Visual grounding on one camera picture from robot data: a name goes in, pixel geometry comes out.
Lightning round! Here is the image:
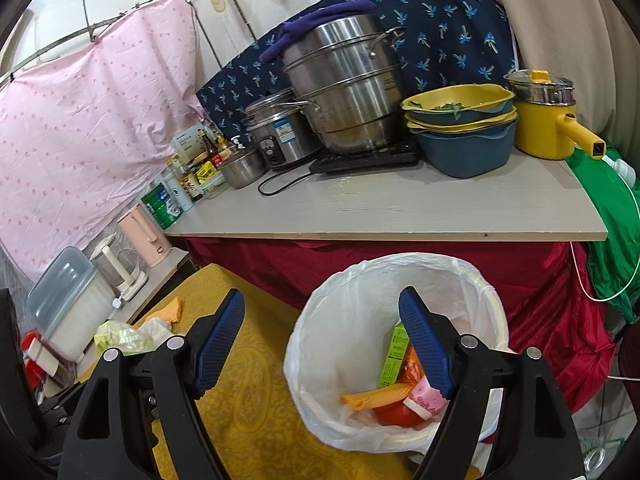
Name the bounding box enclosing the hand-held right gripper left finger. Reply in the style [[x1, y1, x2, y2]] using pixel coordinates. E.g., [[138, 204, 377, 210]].
[[57, 288, 246, 480]]

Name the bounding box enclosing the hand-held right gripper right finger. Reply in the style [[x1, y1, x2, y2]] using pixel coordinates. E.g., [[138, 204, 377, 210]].
[[398, 286, 588, 480]]

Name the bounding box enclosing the orange snack packet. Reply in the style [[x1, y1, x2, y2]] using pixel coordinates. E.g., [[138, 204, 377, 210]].
[[400, 342, 426, 386]]

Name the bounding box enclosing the light green small box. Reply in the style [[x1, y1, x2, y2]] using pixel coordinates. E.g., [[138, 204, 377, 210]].
[[377, 322, 412, 388]]

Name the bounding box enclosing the pink paper cup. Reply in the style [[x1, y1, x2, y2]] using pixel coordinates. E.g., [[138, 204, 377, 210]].
[[402, 377, 451, 418]]

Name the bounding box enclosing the red plastic bag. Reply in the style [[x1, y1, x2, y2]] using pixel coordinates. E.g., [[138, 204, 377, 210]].
[[372, 400, 426, 427]]

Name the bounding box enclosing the bin with white bag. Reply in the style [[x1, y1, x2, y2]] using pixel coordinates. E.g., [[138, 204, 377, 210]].
[[282, 252, 511, 466]]

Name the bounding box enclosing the green yellow plastic bag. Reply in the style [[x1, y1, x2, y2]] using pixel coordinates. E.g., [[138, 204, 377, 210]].
[[94, 320, 153, 356]]

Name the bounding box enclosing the red plastic basin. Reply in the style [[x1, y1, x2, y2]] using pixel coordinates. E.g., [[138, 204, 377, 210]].
[[20, 329, 43, 388]]

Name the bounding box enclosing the white cup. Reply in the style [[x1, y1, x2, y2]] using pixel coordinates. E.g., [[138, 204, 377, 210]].
[[30, 337, 60, 376]]

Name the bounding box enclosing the yellow patterned tablecloth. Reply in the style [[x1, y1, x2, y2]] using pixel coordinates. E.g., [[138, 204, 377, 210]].
[[75, 263, 481, 480]]

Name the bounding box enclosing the white dish box grey lid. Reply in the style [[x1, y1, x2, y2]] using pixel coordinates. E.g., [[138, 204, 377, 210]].
[[26, 246, 112, 363]]

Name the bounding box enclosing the red cloth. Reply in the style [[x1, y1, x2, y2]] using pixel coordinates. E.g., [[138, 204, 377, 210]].
[[185, 240, 616, 413]]

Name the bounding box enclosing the pink electric kettle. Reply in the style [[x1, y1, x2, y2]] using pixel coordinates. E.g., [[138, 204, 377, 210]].
[[117, 205, 173, 268]]

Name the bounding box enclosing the white glass kettle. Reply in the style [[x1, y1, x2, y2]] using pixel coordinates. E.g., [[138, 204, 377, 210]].
[[90, 240, 149, 303]]

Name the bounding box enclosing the grey counter board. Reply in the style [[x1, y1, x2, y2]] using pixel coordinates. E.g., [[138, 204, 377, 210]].
[[165, 152, 608, 242]]

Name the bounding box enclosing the white bottle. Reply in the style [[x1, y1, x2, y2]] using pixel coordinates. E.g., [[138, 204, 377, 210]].
[[162, 172, 195, 212]]

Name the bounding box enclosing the green tin can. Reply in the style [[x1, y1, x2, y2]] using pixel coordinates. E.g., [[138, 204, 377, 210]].
[[141, 183, 181, 231]]

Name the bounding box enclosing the clear food container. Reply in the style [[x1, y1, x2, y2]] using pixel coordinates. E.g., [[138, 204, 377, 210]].
[[202, 170, 231, 198]]

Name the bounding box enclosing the small steel pot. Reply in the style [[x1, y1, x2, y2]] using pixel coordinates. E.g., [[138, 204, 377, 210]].
[[218, 144, 268, 190]]

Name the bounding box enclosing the black induction cooker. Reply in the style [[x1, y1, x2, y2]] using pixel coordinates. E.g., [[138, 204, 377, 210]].
[[308, 141, 421, 175]]

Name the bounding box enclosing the blue plastic basin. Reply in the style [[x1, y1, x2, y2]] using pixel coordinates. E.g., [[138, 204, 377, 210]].
[[415, 122, 517, 178]]

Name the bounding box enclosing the white plastic jar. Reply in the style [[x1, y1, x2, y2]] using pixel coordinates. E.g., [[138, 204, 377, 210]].
[[172, 127, 208, 163]]

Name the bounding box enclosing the steel rice cooker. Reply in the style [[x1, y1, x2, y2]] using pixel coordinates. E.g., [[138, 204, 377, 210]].
[[243, 87, 323, 168]]

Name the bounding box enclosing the green cloth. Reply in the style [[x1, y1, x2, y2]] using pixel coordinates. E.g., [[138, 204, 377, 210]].
[[565, 147, 640, 323]]

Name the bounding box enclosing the yellow blue colander bowl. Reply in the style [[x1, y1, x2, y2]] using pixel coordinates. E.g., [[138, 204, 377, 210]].
[[406, 109, 518, 134], [400, 84, 516, 123]]

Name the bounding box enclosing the pink dotted sheet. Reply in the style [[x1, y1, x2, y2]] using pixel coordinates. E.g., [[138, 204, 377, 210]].
[[0, 0, 208, 281]]

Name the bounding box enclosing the yellow electric pot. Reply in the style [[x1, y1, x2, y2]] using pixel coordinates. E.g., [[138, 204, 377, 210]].
[[505, 69, 606, 161]]

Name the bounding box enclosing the stacked steel steamer pot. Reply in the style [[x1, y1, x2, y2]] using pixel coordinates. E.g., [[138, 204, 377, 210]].
[[280, 14, 408, 156]]

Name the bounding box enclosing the blue printed cloth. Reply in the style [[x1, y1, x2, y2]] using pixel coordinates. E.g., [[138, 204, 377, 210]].
[[196, 0, 518, 133]]

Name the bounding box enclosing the purple cloth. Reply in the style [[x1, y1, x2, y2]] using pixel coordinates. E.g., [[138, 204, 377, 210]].
[[258, 0, 377, 63]]

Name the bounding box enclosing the beige curtain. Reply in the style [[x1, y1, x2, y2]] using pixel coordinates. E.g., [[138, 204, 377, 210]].
[[465, 0, 640, 156]]

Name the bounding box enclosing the white cable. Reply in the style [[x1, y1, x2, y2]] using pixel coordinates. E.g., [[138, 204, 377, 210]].
[[569, 155, 640, 306]]

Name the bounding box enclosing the black power cable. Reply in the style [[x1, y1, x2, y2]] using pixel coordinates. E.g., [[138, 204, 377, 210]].
[[257, 157, 326, 196]]

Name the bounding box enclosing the metal wire rack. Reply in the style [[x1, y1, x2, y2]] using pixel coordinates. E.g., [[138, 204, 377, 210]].
[[0, 0, 201, 86]]

